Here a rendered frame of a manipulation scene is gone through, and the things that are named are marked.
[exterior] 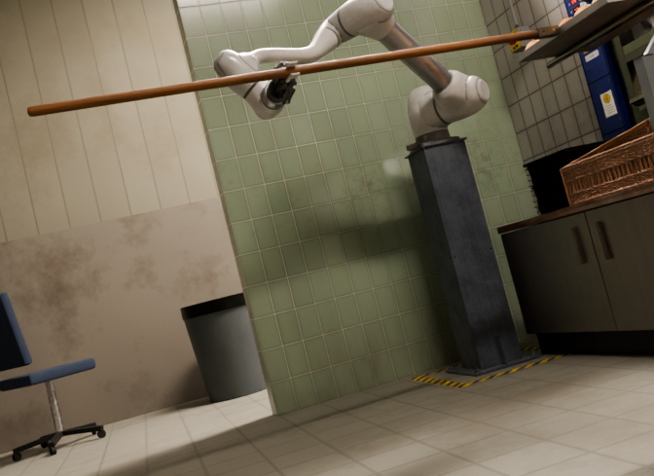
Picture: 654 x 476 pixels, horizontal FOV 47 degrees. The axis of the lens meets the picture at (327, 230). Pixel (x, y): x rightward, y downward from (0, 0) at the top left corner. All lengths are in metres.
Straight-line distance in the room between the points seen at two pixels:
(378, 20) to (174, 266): 2.75
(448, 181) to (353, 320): 0.81
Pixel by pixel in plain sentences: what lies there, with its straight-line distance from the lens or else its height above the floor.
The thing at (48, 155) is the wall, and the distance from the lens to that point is 5.38.
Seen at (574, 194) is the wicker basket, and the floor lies 0.62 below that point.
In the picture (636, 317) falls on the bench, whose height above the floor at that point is 0.14.
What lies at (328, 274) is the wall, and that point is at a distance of 3.59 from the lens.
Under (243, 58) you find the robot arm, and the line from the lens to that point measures 2.72.
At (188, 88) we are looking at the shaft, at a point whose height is 1.19.
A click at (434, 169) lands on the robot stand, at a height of 0.89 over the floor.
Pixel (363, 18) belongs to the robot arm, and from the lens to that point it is 2.99.
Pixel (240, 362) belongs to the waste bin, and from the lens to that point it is 4.63.
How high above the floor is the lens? 0.51
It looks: 4 degrees up
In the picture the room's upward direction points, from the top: 14 degrees counter-clockwise
